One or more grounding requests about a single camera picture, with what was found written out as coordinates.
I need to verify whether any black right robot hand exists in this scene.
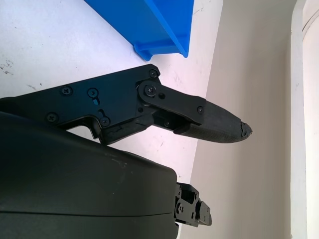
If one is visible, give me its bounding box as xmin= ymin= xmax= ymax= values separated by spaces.
xmin=0 ymin=63 xmax=253 ymax=239

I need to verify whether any blue plastic tray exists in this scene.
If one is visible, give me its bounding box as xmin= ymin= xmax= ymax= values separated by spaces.
xmin=83 ymin=0 xmax=194 ymax=62

